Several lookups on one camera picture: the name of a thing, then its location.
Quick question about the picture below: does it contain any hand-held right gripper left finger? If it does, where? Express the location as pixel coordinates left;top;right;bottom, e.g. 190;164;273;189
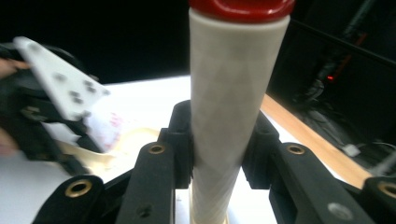
116;99;195;224

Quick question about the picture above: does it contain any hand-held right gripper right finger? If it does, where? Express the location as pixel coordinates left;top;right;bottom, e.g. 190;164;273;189
242;111;375;224

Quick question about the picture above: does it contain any cream dustpan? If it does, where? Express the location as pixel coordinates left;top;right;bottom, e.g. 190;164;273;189
46;106;162;177

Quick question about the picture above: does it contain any white brush with red knob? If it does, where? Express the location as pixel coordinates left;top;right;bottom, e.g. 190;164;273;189
187;0;296;224

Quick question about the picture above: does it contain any white power adapter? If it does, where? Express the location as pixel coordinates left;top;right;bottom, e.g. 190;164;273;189
343;143;362;158

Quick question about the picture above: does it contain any white table mat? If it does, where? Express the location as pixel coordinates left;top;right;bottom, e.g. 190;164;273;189
0;74;302;224

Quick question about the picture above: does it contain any dark device with red light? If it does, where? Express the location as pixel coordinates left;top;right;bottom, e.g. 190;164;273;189
314;31;368;94

